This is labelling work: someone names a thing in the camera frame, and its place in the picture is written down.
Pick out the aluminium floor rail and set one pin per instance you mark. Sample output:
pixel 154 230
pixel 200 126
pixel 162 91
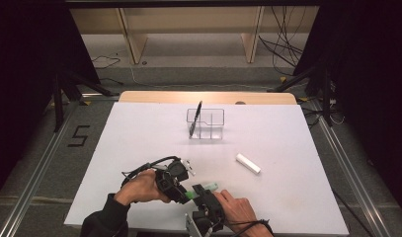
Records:
pixel 34 177
pixel 350 171

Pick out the light wooden bench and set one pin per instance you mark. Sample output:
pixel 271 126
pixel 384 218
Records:
pixel 188 19

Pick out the person's right hand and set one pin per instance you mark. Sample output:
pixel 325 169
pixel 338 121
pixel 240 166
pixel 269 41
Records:
pixel 238 207

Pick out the black curtain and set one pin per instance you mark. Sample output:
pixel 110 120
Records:
pixel 369 98
pixel 27 82

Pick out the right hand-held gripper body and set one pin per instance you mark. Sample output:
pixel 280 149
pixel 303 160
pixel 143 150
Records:
pixel 206 214

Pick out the yellow tape piece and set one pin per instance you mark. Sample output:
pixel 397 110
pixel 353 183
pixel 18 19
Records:
pixel 303 98
pixel 283 79
pixel 86 102

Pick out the black metal stand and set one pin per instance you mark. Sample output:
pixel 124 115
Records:
pixel 68 87
pixel 320 82

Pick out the clear plastic pen holder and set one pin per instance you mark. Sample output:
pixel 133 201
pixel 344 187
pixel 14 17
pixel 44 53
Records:
pixel 211 126

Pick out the white eraser stick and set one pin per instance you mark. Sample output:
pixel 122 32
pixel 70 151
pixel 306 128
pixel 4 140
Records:
pixel 248 163

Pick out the black ballpoint pen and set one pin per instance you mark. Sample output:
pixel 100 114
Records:
pixel 196 118

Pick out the light wooden table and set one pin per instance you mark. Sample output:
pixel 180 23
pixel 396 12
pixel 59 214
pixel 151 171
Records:
pixel 155 97

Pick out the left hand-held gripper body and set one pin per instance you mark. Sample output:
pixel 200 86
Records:
pixel 170 179

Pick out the white board sheet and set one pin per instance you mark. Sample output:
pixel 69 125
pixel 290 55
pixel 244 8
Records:
pixel 139 138

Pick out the green marker pen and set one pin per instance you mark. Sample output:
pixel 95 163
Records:
pixel 211 186

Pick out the person's left hand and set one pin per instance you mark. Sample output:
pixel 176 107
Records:
pixel 141 187

